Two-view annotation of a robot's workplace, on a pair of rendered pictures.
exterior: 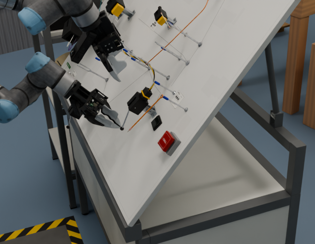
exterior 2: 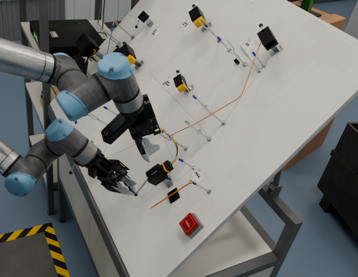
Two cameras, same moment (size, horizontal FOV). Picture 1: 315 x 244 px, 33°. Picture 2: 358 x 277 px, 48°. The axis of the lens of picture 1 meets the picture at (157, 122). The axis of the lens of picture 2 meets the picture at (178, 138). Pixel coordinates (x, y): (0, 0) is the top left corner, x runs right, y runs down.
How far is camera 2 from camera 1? 0.61 m
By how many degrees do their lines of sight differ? 14
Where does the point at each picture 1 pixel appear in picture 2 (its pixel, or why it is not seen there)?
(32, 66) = (55, 135)
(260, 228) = not seen: outside the picture
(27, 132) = (5, 131)
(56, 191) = (34, 196)
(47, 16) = (91, 104)
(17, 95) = (35, 166)
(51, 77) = (74, 147)
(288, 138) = (285, 212)
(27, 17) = (69, 104)
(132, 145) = (144, 211)
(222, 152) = not seen: hidden behind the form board
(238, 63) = (270, 159)
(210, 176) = not seen: hidden behind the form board
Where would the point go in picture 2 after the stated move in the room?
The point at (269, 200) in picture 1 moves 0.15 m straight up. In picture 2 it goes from (261, 263) to (273, 237)
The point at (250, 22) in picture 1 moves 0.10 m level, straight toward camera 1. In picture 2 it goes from (284, 117) to (290, 137)
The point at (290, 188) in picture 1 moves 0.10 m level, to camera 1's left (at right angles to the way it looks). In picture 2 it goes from (279, 252) to (254, 253)
